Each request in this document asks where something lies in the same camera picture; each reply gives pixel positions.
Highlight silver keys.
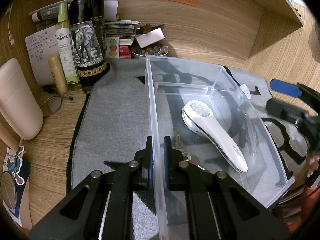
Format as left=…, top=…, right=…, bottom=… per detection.
left=173, top=127, right=208, bottom=172

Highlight white power plug adapter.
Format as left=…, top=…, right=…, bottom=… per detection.
left=240, top=84, right=252, bottom=100

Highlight clear plastic storage box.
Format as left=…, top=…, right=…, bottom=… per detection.
left=146, top=56, right=291, bottom=239

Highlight white handheld massager device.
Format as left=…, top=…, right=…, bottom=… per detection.
left=182, top=100, right=248, bottom=173

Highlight silver metal flashlight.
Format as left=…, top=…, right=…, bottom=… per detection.
left=245, top=113, right=257, bottom=156

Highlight orange sleeve forearm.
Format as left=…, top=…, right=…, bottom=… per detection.
left=283, top=184, right=319, bottom=232

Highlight person right hand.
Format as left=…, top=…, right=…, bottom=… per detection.
left=305, top=153, right=319, bottom=178

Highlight grey desk mat black letters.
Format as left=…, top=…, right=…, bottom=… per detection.
left=67, top=58, right=307, bottom=209

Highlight white bowl of stones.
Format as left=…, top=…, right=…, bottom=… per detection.
left=131, top=43, right=169, bottom=59

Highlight white card in bowl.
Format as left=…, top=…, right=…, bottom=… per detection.
left=135, top=28, right=165, bottom=48

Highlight blue cartoon sticker card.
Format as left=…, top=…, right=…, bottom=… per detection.
left=1, top=146, right=33, bottom=230

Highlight yellow lip balm tube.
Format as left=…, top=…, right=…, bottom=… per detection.
left=48, top=54, right=68, bottom=94

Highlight green spray bottle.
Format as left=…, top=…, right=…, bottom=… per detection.
left=55, top=3, right=79, bottom=86

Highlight beige pink thermos mug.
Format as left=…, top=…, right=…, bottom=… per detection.
left=1, top=58, right=43, bottom=140

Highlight round wooden coaster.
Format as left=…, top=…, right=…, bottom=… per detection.
left=1, top=172, right=17, bottom=209

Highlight dark wine bottle elephant label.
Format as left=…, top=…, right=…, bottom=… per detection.
left=68, top=0, right=110, bottom=90

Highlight white handwritten note paper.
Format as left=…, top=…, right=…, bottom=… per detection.
left=24, top=26, right=58, bottom=86

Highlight round wire eyeglasses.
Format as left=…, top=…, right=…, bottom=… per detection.
left=39, top=92, right=73, bottom=118

